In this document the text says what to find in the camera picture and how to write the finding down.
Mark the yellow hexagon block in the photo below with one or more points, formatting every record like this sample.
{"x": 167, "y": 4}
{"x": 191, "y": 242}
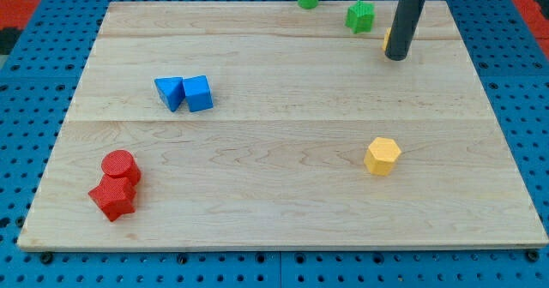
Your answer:
{"x": 381, "y": 156}

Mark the wooden board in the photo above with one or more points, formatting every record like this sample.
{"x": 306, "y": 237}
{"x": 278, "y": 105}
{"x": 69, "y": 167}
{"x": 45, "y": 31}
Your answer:
{"x": 278, "y": 162}

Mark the blue cube block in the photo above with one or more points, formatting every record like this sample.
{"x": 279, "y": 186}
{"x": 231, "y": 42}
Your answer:
{"x": 198, "y": 93}

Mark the blue triangle block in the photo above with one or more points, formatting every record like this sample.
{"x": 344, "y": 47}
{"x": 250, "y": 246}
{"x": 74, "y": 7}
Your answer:
{"x": 171, "y": 91}

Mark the green star block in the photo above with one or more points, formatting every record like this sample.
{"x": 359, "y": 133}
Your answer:
{"x": 360, "y": 17}

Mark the yellow block behind rod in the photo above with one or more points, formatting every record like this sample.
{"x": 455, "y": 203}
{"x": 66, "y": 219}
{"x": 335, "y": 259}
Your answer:
{"x": 386, "y": 38}

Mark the red cylinder block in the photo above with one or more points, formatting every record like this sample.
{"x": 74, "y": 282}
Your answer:
{"x": 121, "y": 163}

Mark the red star block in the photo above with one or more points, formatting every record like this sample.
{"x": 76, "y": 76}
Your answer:
{"x": 114, "y": 196}

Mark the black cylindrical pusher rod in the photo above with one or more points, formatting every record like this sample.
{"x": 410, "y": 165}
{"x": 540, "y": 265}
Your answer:
{"x": 403, "y": 28}

